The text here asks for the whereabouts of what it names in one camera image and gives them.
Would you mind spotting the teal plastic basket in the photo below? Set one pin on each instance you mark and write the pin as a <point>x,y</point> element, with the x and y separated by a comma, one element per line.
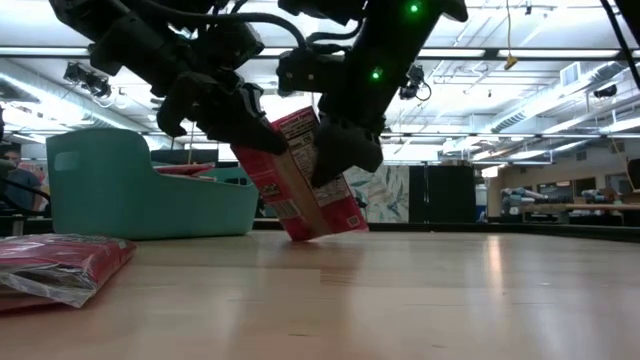
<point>225,176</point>
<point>125,200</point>

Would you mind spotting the black ceiling speaker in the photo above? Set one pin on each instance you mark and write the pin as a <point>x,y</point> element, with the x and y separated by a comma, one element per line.
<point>605,91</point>

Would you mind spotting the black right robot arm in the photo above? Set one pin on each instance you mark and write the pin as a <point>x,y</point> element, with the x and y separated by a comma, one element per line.
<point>390,40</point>

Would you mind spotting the long ceiling light strip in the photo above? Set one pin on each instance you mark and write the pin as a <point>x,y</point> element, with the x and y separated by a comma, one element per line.
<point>550,53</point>
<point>40,51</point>

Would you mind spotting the wooden workbench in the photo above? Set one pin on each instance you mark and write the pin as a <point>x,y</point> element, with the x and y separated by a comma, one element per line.
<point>575,206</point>

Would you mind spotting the red popcorn bag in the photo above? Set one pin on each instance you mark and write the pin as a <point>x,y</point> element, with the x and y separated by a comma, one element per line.
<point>60,255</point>
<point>305,210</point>
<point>185,169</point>

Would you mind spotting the white air vent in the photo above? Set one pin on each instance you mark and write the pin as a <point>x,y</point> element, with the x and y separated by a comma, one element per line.
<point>570,75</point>

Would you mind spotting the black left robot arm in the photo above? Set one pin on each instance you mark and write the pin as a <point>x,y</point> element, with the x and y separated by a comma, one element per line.
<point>130,45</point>

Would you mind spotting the black cabinet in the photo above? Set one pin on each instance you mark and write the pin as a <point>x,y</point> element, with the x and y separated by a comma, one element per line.
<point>442,195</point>

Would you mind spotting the leaf pattern wall mural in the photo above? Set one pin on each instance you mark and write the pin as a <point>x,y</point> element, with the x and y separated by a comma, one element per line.
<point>385,195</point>

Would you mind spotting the black screen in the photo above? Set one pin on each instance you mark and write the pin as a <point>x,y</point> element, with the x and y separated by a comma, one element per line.
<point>185,156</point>

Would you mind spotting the black rig frame post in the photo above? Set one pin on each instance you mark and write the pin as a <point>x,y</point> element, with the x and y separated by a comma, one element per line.
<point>631,12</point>

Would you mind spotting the black ceiling-hung camera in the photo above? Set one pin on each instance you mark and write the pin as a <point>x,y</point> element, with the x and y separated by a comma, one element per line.
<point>414,82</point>

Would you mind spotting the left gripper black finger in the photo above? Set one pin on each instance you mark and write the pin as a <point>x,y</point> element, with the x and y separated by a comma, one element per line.
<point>172,117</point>
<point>245,132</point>

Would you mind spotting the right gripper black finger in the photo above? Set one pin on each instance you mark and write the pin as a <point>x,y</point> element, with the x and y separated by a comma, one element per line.
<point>325,175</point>

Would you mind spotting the yellow hanging plug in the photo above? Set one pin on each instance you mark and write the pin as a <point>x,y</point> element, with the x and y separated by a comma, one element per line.
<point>510,62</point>

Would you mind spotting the person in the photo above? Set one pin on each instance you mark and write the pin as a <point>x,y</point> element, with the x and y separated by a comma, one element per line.
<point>20,187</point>

